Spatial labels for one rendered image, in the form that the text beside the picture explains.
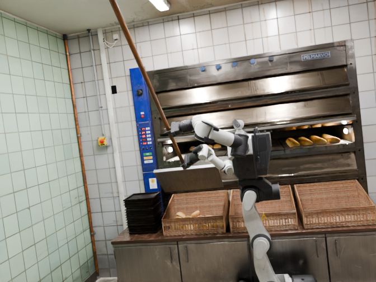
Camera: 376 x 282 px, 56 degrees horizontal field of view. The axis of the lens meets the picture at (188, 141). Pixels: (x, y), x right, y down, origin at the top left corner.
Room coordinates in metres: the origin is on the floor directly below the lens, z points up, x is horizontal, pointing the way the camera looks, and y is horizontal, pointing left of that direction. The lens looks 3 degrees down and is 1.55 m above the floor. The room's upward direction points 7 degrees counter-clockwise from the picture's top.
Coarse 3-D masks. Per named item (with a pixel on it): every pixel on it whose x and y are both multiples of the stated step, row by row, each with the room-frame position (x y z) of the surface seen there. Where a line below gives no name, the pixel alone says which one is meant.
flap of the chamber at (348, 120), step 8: (320, 120) 3.09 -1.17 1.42; (328, 120) 3.08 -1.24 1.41; (336, 120) 3.06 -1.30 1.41; (344, 120) 3.05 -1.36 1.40; (352, 120) 3.08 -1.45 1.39; (264, 128) 3.19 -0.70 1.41; (272, 128) 3.17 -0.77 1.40; (280, 128) 3.19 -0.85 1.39; (288, 128) 3.22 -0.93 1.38; (296, 128) 3.26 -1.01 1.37; (304, 128) 3.29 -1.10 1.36; (184, 136) 3.35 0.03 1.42; (192, 136) 3.33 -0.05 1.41
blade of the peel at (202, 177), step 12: (168, 168) 2.96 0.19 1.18; (180, 168) 2.94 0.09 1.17; (192, 168) 2.91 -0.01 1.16; (204, 168) 2.90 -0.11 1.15; (216, 168) 2.90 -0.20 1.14; (168, 180) 3.07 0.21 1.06; (180, 180) 3.06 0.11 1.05; (192, 180) 3.06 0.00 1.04; (204, 180) 3.05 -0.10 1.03; (216, 180) 3.05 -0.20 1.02
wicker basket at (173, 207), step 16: (192, 192) 3.46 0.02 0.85; (208, 192) 3.42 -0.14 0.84; (224, 192) 3.39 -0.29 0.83; (176, 208) 3.46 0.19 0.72; (192, 208) 3.42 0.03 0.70; (208, 208) 3.39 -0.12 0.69; (224, 208) 3.05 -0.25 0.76; (176, 224) 3.02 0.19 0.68; (192, 224) 2.99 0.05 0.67; (224, 224) 2.94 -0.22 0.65
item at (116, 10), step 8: (112, 0) 1.74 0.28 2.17; (112, 8) 1.78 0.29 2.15; (120, 16) 1.81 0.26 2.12; (120, 24) 1.84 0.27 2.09; (128, 32) 1.89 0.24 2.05; (128, 40) 1.92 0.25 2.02; (136, 56) 2.00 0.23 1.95; (144, 72) 2.10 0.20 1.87; (144, 80) 2.15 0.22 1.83; (152, 88) 2.21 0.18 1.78; (152, 96) 2.25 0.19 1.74; (160, 112) 2.37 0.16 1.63; (168, 128) 2.51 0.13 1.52; (176, 144) 2.67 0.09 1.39; (176, 152) 2.74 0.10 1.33
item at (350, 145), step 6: (336, 144) 3.22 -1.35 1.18; (342, 144) 3.19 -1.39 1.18; (348, 144) 3.18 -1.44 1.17; (354, 144) 3.17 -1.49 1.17; (276, 150) 3.36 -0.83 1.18; (282, 150) 3.31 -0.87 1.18; (288, 150) 3.29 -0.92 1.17; (294, 150) 3.28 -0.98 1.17; (300, 150) 3.27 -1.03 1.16; (306, 150) 3.26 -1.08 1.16; (312, 150) 3.25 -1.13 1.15; (318, 150) 3.24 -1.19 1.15; (324, 150) 3.23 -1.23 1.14; (216, 156) 3.47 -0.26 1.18; (222, 156) 3.42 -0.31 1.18; (168, 162) 3.53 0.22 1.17; (174, 162) 3.52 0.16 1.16; (180, 162) 3.51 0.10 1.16; (198, 162) 3.47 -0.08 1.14
